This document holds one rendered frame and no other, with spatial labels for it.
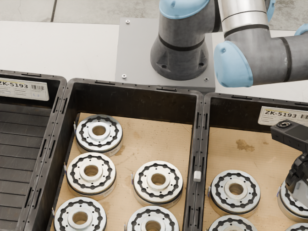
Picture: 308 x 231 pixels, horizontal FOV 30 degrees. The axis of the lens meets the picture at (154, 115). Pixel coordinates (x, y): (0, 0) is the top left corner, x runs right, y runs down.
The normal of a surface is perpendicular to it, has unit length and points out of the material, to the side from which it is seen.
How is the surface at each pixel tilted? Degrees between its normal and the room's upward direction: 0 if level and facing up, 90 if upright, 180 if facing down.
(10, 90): 90
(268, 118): 90
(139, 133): 0
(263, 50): 22
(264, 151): 0
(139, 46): 0
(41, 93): 90
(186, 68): 73
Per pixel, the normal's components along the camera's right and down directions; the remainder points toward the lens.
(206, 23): 0.18, 0.69
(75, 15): 0.04, -0.64
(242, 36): -0.38, -0.13
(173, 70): -0.27, 0.50
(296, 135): -0.21, -0.90
